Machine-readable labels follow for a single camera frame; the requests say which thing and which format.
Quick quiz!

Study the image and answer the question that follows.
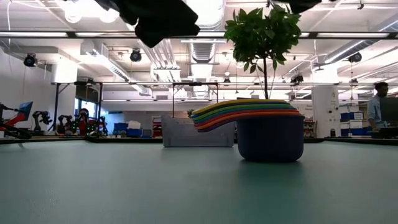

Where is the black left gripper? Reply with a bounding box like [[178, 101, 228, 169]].
[[95, 0, 201, 49]]

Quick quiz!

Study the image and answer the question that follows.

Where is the yellow measuring cup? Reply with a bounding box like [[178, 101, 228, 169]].
[[191, 98, 290, 116]]

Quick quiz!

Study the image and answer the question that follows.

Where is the royal blue measuring cup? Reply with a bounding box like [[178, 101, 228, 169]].
[[192, 100, 293, 119]]

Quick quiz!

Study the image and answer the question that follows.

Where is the cyan measuring cup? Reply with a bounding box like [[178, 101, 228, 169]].
[[193, 105, 299, 125]]

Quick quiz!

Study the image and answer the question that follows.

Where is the red measuring cup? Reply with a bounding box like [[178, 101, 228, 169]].
[[194, 108, 302, 128]]

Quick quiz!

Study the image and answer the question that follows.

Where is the orange measuring cup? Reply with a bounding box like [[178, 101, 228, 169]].
[[195, 111, 304, 131]]

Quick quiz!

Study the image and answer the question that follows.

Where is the navy blue measuring cup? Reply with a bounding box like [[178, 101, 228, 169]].
[[197, 113, 305, 164]]

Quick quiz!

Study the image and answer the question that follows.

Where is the grey translucent plastic basket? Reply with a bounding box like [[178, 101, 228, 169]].
[[160, 114, 237, 148]]

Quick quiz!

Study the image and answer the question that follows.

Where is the green plant in black pot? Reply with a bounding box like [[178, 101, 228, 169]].
[[224, 2, 302, 101]]

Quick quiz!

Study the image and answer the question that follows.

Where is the black overhead light bar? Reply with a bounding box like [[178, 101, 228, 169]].
[[0, 30, 398, 40]]

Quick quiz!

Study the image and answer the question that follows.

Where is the white round pillar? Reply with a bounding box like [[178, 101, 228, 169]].
[[312, 85, 340, 135]]

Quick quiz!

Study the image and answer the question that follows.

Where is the person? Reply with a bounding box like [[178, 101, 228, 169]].
[[76, 108, 91, 136], [366, 82, 390, 132]]

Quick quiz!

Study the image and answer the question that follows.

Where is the black monitor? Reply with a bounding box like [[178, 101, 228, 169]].
[[379, 97, 398, 127]]

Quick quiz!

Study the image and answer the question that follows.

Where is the blue monitor screen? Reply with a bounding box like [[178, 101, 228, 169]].
[[17, 101, 34, 116]]

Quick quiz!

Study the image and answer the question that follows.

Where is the green table mat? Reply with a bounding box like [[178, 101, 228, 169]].
[[0, 140, 398, 224]]

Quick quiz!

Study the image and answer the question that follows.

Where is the black aluminium table frame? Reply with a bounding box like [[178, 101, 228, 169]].
[[0, 136, 398, 146]]

